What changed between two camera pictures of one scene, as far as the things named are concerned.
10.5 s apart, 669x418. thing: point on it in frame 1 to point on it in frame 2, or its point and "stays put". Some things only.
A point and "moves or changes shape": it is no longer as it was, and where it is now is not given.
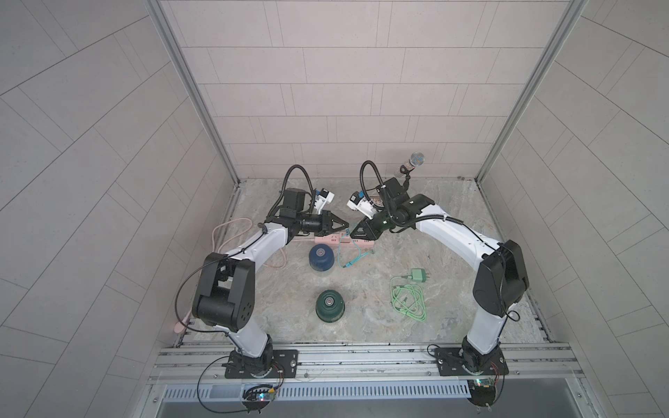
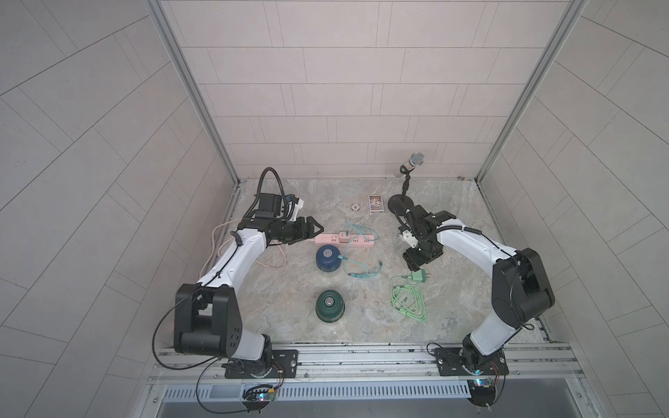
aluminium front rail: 366,364 stays put
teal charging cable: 354,259 moves or changes shape
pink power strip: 344,239 stays put
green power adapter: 419,274 stays put
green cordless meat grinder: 329,306 stays put
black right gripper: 369,228 to 412,259
